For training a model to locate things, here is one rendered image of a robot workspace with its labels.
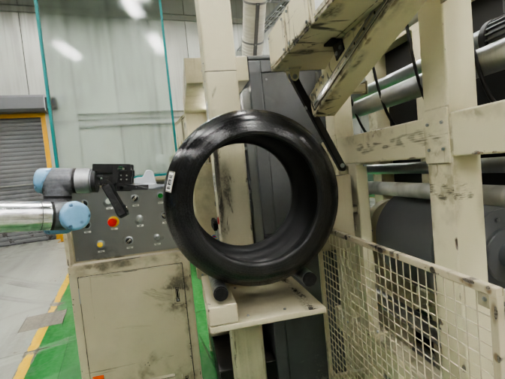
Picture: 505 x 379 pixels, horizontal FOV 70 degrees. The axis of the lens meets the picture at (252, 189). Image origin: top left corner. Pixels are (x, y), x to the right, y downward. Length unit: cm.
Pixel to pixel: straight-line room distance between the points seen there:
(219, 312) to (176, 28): 1024
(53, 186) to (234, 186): 64
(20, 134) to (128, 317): 873
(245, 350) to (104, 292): 71
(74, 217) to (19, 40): 989
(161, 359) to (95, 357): 30
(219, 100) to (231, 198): 39
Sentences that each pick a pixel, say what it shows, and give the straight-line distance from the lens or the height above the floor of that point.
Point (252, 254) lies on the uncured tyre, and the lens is 136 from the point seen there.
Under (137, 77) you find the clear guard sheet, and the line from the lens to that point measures 185.
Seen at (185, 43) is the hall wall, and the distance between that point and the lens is 1093.
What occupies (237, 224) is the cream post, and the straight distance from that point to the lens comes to 145.
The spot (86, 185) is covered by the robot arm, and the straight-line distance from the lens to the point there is 115.
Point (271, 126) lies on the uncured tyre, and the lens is 108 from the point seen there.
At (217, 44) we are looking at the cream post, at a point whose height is 176.
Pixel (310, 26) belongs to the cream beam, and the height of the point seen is 164.
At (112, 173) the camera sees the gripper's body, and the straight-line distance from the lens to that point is 115.
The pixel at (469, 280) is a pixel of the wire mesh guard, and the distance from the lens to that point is 86.
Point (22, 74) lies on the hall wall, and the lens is 1059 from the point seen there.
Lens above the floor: 126
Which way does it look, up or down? 3 degrees down
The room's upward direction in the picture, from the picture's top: 6 degrees counter-clockwise
